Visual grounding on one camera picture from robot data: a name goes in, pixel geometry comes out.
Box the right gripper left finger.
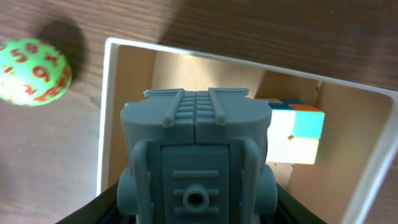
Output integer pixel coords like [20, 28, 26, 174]
[57, 182, 136, 224]

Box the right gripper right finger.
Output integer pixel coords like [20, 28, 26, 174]
[259, 184, 326, 224]

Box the colourful puzzle cube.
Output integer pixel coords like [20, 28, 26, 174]
[266, 98, 325, 164]

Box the yellow grey toy truck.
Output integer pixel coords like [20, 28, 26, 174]
[117, 88, 277, 223]

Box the green numbered ball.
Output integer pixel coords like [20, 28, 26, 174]
[1, 39, 72, 106]

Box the white cardboard box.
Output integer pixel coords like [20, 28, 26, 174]
[96, 37, 397, 223]

